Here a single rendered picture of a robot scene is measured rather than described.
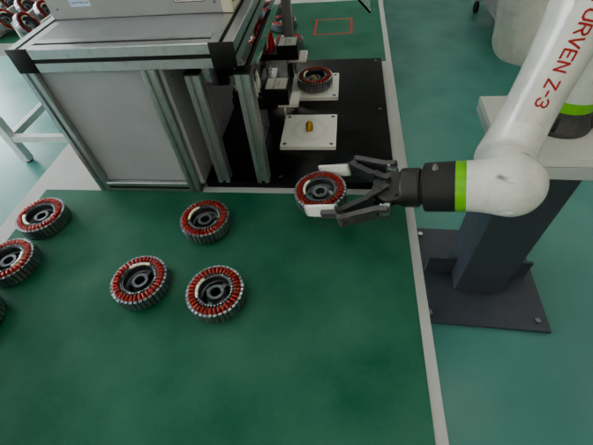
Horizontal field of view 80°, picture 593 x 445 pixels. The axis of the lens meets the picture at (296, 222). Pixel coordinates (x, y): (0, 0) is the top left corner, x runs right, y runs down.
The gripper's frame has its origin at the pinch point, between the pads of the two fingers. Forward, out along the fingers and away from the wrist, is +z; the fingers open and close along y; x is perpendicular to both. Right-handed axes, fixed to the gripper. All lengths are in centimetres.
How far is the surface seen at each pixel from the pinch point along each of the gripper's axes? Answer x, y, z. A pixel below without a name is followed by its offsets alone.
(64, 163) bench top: 10, 3, 78
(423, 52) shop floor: -95, 248, 4
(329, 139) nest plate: -5.2, 23.9, 5.4
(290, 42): 12, 49, 19
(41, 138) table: -18, 67, 203
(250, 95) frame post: 20.1, 6.5, 11.0
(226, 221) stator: 0.0, -9.1, 20.3
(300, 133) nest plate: -3.2, 25.1, 13.7
